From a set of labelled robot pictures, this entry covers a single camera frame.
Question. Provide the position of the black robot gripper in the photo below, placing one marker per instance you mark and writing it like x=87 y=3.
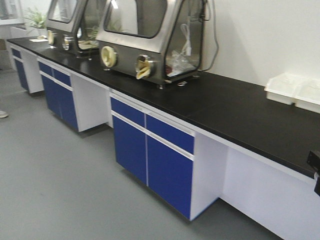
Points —
x=313 y=160

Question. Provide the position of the middle white plastic bin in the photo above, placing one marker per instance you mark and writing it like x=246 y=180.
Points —
x=307 y=95

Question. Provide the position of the white plastic bin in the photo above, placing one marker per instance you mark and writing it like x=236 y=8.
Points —
x=307 y=95
x=283 y=88

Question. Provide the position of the left white plastic bin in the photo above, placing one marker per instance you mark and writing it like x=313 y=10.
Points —
x=283 y=88

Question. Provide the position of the near blue white cabinet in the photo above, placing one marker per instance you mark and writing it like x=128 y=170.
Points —
x=176 y=160

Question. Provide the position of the blue white cabinet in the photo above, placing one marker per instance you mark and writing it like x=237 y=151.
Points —
x=26 y=63
x=78 y=100
x=176 y=160

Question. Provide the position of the near stainless glove box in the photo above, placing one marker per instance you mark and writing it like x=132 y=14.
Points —
x=159 y=41

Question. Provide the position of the stainless glove box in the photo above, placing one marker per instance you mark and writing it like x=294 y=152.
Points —
x=159 y=41
x=73 y=25

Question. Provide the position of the middle blue white cabinet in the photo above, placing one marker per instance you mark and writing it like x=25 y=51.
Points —
x=78 y=100

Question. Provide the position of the far stainless glove box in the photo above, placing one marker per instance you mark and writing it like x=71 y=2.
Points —
x=73 y=25

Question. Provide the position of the far blue white cabinet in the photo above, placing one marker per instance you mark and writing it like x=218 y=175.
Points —
x=26 y=63

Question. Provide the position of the green potted plant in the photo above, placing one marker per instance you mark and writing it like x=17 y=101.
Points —
x=35 y=21

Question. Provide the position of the white shoe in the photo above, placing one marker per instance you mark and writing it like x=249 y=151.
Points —
x=3 y=114

